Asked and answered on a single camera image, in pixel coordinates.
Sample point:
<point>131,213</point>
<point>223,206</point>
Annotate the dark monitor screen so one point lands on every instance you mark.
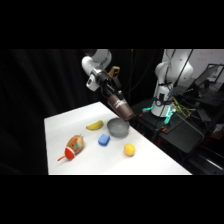
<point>208,77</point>

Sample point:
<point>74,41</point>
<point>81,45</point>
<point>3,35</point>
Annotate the yellow banana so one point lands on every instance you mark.
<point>95,125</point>

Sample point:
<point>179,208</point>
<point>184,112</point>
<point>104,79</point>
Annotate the yellow lemon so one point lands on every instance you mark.
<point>129,150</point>

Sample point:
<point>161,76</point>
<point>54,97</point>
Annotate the black robot stand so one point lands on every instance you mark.
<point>180,131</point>

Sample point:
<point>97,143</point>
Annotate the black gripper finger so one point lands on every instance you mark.
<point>111,94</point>
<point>119,90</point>

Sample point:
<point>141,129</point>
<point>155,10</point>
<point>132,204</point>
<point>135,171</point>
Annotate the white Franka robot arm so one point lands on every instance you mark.
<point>166,76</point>

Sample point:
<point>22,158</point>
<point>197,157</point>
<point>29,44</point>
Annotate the blue sponge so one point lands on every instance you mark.
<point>104,140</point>

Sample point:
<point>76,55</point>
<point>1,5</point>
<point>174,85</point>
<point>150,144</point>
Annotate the wrist camera with yellow mount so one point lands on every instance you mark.
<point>114,71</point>

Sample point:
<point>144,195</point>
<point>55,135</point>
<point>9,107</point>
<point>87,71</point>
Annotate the brown plush toy red cap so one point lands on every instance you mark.
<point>75,145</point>

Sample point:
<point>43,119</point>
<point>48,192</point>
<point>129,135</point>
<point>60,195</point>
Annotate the grey bowl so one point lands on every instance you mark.
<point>118,128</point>

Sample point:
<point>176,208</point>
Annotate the dark red cylinder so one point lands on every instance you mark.
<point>122,108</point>

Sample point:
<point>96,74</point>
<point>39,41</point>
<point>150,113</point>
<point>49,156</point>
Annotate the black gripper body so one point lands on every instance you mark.
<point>104,81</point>

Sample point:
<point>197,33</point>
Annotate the black curtain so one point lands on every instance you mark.
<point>40,86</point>

